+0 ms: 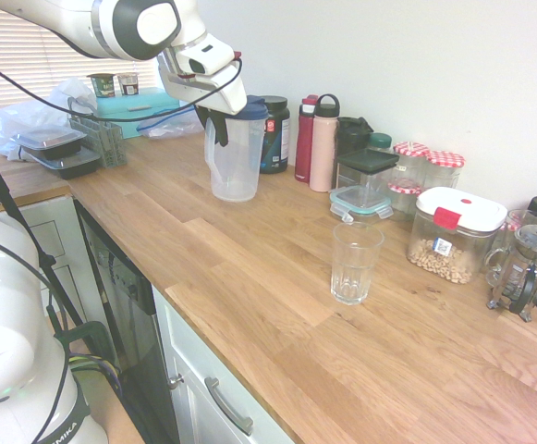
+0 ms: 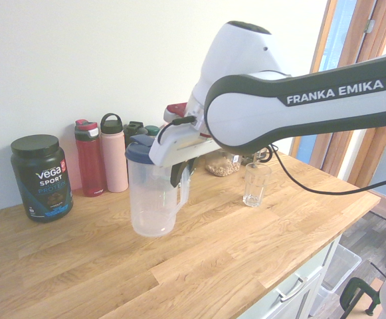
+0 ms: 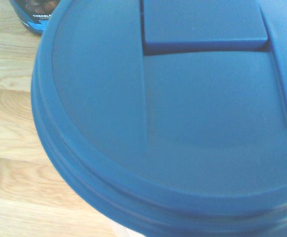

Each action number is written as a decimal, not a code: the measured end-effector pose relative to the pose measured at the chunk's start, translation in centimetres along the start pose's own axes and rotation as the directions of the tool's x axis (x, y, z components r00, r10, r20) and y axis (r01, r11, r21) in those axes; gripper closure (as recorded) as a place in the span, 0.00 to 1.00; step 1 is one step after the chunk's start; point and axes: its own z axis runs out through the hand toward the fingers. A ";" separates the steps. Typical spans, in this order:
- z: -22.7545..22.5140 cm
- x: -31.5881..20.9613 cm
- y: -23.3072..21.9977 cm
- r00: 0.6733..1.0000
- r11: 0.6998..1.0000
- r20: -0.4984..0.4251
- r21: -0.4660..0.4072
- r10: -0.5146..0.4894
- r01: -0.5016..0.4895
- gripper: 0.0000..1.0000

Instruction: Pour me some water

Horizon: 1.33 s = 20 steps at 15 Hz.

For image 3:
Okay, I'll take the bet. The black protein powder tub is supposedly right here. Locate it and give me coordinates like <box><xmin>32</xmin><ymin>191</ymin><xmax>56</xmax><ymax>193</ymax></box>
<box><xmin>8</xmin><ymin>0</ymin><xmax>60</xmax><ymax>36</ymax></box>

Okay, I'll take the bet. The clear pitcher with blue lid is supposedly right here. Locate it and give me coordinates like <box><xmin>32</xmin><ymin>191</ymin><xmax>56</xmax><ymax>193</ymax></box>
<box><xmin>31</xmin><ymin>0</ymin><xmax>287</xmax><ymax>237</ymax></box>

